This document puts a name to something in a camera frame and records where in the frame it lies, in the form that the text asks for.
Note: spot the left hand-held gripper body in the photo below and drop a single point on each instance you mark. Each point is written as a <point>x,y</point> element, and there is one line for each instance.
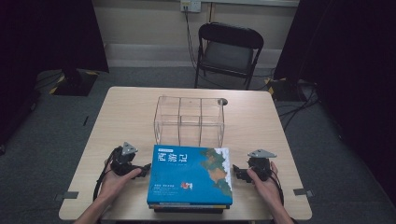
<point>123,163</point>

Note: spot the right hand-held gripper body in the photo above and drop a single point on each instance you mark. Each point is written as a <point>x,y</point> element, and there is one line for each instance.
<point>260,166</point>

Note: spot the red book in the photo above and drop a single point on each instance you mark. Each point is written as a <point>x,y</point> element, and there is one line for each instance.
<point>152,206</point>

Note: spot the blue book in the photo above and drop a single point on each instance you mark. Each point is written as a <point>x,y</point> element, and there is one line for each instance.
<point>186,177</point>

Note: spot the clear acrylic book rack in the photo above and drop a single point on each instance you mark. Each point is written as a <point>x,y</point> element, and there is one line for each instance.
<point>190,119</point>

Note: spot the person's left hand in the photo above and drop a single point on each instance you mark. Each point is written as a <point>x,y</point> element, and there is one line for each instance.
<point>113,185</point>

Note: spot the person's right hand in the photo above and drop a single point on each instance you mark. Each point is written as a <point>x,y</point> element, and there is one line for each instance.
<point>267,189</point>

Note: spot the grey tape strip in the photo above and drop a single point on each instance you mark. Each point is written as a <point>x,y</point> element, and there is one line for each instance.
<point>67,195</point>
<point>303,192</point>

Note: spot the black stand base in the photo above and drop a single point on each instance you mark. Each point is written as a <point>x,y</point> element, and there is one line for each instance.
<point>283,88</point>
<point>74,82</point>

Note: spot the black folding chair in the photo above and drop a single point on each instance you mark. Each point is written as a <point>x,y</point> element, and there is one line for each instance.
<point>229,56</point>

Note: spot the black curtain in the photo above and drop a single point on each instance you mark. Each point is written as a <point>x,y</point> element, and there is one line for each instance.
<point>348,62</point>
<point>46,46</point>

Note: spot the white wall socket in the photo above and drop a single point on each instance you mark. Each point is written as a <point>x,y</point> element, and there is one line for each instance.
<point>190,5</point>

